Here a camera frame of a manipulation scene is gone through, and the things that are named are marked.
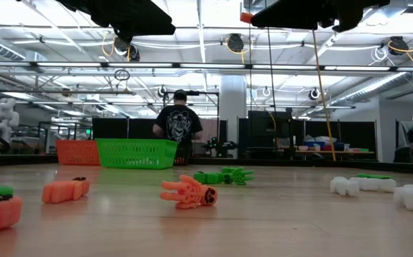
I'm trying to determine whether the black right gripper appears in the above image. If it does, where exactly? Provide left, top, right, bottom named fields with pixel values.
left=251, top=0, right=391, bottom=33

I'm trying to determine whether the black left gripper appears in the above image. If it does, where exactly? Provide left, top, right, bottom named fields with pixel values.
left=55, top=0, right=176, bottom=36

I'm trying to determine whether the black partition panel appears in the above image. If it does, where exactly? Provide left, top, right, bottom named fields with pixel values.
left=304, top=120, right=377, bottom=153
left=91, top=117, right=165, bottom=140

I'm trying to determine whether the black equipment rack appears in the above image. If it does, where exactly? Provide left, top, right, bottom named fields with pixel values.
left=247, top=110, right=295, bottom=160

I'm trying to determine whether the white building column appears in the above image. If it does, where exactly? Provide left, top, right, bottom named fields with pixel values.
left=220, top=74, right=248, bottom=158

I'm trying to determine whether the green plastic basket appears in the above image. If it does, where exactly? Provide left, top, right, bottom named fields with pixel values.
left=95, top=138, right=179, bottom=170

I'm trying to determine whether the black plastic basket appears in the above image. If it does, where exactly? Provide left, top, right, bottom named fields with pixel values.
left=173, top=143, right=192, bottom=166

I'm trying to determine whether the wooden side table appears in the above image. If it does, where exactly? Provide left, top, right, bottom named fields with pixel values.
left=295, top=144, right=375, bottom=160

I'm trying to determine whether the orange plastic basket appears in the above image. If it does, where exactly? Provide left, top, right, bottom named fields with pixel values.
left=55, top=139, right=102, bottom=166

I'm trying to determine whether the black chair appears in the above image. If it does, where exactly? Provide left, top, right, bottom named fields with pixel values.
left=394, top=146, right=411, bottom=164

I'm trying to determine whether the yellow hanging cable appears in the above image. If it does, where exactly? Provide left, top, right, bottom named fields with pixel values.
left=311, top=29, right=337, bottom=162

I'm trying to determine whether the black hanging cable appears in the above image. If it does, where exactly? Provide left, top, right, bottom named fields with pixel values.
left=265, top=28, right=278, bottom=151

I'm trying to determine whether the black aluminium table frame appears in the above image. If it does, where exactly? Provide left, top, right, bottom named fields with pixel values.
left=0, top=153, right=413, bottom=176

